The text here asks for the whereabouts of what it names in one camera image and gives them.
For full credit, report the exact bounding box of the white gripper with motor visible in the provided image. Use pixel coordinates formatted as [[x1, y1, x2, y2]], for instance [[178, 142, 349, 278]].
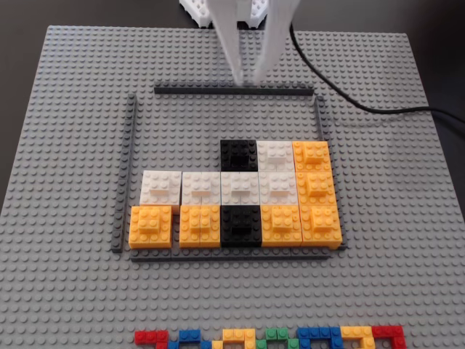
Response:
[[179, 0, 302, 87]]

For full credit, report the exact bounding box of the black lego cube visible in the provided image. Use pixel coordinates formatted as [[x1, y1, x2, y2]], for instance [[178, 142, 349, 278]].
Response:
[[219, 139, 259, 172], [220, 204, 263, 248]]

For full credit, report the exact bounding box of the white lego cube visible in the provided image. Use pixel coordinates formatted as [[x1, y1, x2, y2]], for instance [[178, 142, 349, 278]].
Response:
[[180, 171, 222, 206], [258, 171, 299, 206], [256, 140, 295, 172], [139, 169, 182, 206], [220, 171, 261, 206]]

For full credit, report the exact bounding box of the orange lego cube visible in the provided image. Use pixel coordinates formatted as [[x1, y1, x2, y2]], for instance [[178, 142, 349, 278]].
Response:
[[260, 205, 304, 248], [129, 205, 174, 250], [300, 205, 344, 250], [179, 205, 222, 249], [296, 170, 338, 207], [292, 140, 332, 172]]

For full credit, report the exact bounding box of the dark grey lego strip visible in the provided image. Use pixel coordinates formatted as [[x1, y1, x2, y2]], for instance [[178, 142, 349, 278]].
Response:
[[129, 247, 332, 262], [153, 82, 315, 96], [110, 93, 138, 254], [313, 95, 348, 252]]

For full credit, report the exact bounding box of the grey lego baseplate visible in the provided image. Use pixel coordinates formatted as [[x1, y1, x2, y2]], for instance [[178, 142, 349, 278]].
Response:
[[0, 24, 465, 349]]

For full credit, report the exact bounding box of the green lego brick letter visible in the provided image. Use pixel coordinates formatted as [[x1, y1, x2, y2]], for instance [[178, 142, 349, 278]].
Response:
[[255, 326, 299, 349]]

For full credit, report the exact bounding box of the yellow lego brick letter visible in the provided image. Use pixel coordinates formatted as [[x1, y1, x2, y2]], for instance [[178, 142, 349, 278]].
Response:
[[211, 328, 256, 349], [340, 325, 375, 349]]

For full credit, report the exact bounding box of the blue lego brick letter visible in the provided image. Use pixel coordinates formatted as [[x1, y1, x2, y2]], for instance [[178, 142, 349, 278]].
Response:
[[166, 329, 212, 349], [296, 326, 343, 349]]

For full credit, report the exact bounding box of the red lego brick letter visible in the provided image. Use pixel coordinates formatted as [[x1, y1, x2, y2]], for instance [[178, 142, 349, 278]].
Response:
[[134, 329, 169, 349], [371, 324, 407, 349]]

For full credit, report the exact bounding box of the black cable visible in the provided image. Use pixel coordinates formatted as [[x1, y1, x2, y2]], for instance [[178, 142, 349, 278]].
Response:
[[288, 21, 465, 123]]

